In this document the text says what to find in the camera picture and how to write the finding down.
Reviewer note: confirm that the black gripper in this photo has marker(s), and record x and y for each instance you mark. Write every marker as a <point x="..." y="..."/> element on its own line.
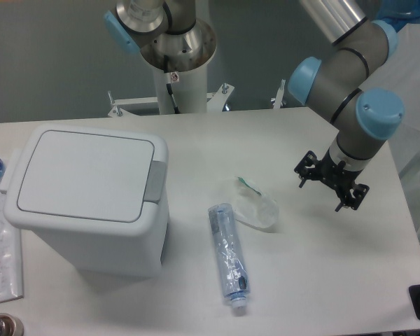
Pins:
<point x="335" y="176"/>

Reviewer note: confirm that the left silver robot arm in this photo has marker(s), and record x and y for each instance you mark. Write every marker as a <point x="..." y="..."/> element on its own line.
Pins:
<point x="135" y="24"/>

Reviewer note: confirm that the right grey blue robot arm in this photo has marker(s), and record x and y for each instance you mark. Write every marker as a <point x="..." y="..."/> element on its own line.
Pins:
<point x="364" y="119"/>

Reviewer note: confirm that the white plastic trash can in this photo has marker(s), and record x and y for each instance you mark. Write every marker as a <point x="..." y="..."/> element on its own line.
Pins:
<point x="130" y="249"/>

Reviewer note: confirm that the white trash can lid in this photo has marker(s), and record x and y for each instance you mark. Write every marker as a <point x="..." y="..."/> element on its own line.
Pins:
<point x="84" y="175"/>

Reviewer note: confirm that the crumpled clear plastic bag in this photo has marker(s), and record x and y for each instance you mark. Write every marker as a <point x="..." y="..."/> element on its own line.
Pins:
<point x="252" y="206"/>

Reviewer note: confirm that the crushed clear plastic bottle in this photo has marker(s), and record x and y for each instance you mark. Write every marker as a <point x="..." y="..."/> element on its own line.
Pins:
<point x="234" y="280"/>

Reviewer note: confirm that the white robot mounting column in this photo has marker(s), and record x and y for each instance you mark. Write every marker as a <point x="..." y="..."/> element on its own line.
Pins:
<point x="179" y="62"/>

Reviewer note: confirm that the paper sheets in plastic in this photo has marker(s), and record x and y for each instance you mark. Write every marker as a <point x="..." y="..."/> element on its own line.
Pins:
<point x="11" y="276"/>

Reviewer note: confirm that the round silver metal object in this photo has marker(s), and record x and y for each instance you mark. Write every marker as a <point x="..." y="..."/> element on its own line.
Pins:
<point x="11" y="325"/>

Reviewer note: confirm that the white metal base frame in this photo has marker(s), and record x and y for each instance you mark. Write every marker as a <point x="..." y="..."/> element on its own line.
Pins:
<point x="174" y="103"/>

